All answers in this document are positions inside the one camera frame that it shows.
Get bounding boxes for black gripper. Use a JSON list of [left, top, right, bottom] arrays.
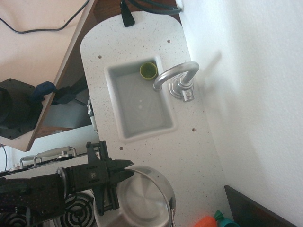
[[63, 141, 134, 216]]

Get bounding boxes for stainless steel pot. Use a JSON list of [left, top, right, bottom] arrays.
[[94, 166, 176, 227]]

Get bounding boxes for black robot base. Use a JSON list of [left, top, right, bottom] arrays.
[[0, 79, 43, 140]]

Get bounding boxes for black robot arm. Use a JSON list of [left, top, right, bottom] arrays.
[[0, 141, 133, 227]]

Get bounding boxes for right stove burner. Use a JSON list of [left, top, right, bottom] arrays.
[[53, 190, 97, 227]]

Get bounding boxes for stove burner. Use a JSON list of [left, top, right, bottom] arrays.
[[0, 213, 28, 227], [53, 190, 97, 227]]

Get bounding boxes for white toy sink basin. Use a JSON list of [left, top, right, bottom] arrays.
[[104, 55, 178, 142]]

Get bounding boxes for silver stove knob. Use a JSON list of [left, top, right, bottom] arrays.
[[87, 99, 94, 117]]

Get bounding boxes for blue clamp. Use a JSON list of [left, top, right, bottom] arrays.
[[28, 81, 76, 105]]

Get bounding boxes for orange toy carrot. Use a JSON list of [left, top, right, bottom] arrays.
[[193, 216, 217, 227]]

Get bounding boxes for green plastic cup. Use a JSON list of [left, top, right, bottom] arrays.
[[139, 62, 158, 81]]

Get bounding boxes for silver toy faucet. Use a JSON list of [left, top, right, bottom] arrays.
[[153, 61, 199, 102]]

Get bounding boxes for left stove burner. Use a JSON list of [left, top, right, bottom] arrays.
[[0, 213, 28, 227]]

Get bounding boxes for teal plastic toy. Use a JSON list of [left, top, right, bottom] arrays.
[[213, 210, 240, 227]]

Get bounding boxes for black strap clip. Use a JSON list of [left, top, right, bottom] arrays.
[[120, 0, 135, 27]]

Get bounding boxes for dark green hose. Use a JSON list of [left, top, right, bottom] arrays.
[[129, 0, 183, 15]]

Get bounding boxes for black cable on floor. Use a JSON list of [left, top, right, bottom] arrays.
[[0, 0, 92, 34]]

